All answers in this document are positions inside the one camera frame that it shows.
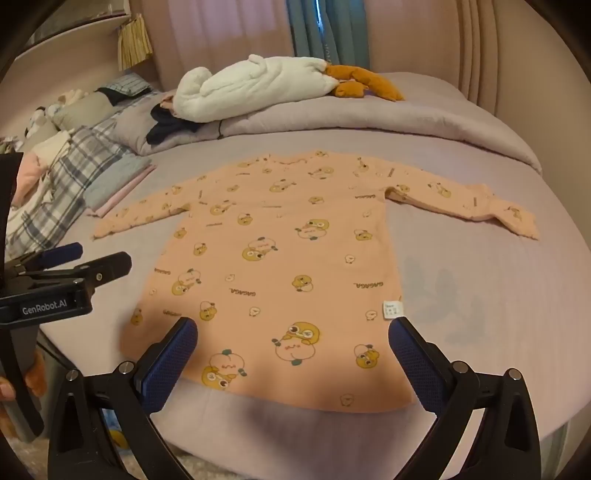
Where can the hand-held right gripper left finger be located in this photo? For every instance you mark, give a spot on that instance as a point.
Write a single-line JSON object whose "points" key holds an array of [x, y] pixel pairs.
{"points": [[171, 364]]}

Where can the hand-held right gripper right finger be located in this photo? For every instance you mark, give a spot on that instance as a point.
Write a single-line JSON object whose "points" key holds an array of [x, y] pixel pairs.
{"points": [[415, 364]]}

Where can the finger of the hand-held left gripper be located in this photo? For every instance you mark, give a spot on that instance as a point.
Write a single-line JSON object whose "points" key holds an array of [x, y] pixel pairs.
{"points": [[106, 265], [64, 253]]}

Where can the peach printed shirt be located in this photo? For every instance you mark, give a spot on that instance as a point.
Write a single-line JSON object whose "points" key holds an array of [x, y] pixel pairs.
{"points": [[286, 258]]}

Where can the person's left hand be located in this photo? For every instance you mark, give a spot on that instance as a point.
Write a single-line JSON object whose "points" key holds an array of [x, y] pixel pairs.
{"points": [[7, 388]]}

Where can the folded pink cloth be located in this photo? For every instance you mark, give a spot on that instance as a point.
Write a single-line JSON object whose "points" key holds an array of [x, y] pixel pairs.
{"points": [[115, 203]]}

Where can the folded grey towel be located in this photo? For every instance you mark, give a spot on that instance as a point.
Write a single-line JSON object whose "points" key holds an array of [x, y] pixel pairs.
{"points": [[115, 180]]}

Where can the pink garment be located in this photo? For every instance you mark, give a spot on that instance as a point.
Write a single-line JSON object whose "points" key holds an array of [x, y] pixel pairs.
{"points": [[25, 175]]}

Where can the plaid blanket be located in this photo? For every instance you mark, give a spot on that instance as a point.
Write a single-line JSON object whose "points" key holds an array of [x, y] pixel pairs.
{"points": [[78, 157]]}

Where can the bed with lilac sheet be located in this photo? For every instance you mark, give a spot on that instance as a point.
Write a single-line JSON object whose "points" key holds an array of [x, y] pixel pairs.
{"points": [[461, 277]]}

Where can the white garment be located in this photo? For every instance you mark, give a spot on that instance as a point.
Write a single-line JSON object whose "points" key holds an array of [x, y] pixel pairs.
{"points": [[46, 145]]}

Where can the black white plush toy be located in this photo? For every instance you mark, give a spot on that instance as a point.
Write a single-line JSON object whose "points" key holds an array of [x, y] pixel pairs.
{"points": [[44, 115]]}

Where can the navy garment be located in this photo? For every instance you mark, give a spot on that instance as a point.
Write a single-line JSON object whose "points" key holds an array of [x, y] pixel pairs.
{"points": [[166, 127]]}

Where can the cream plush toy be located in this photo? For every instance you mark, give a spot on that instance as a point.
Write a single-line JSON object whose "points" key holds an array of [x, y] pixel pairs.
{"points": [[71, 96]]}

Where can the peach garment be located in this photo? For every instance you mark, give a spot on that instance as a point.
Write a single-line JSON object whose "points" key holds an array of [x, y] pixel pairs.
{"points": [[169, 102]]}

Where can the striped pillow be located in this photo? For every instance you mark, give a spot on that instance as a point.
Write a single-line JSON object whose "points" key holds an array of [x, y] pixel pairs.
{"points": [[129, 85]]}

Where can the straw tassel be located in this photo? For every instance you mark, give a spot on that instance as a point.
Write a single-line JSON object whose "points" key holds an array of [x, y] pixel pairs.
{"points": [[134, 46]]}

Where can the curved white headboard shelf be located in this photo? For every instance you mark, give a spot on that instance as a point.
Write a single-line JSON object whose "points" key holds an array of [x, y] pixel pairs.
{"points": [[69, 32]]}

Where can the white goose plush toy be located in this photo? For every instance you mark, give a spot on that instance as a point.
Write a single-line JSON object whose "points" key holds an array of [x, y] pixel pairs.
{"points": [[258, 83]]}

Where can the lilac quilt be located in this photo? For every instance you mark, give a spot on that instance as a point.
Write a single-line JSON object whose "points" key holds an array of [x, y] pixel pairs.
{"points": [[369, 115]]}

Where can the pink sheer curtain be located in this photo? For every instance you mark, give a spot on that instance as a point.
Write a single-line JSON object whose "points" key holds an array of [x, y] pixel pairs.
{"points": [[221, 32]]}

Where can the teal curtain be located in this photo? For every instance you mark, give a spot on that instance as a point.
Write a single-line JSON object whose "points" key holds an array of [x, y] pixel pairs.
{"points": [[314, 32]]}

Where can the pink padded wall panel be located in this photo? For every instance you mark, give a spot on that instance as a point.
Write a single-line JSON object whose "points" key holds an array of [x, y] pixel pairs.
{"points": [[480, 46]]}

